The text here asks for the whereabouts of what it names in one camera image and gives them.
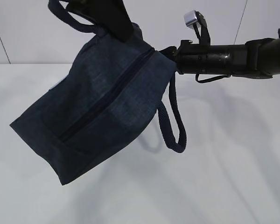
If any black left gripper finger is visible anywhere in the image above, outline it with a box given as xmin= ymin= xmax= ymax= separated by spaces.
xmin=67 ymin=0 xmax=133 ymax=42

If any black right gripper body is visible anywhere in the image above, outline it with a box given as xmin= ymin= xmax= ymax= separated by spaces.
xmin=175 ymin=40 xmax=196 ymax=75

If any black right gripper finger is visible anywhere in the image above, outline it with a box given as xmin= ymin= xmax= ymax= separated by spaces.
xmin=160 ymin=46 xmax=177 ymax=63

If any navy blue lunch bag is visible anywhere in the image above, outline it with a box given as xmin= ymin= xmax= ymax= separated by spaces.
xmin=10 ymin=0 xmax=187 ymax=185

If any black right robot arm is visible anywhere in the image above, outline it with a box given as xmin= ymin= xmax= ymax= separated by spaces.
xmin=160 ymin=28 xmax=280 ymax=83

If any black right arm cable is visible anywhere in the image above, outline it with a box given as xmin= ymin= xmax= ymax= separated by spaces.
xmin=195 ymin=72 xmax=231 ymax=84

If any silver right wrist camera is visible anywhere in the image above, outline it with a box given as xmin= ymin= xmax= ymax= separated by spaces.
xmin=183 ymin=10 xmax=212 ymax=45

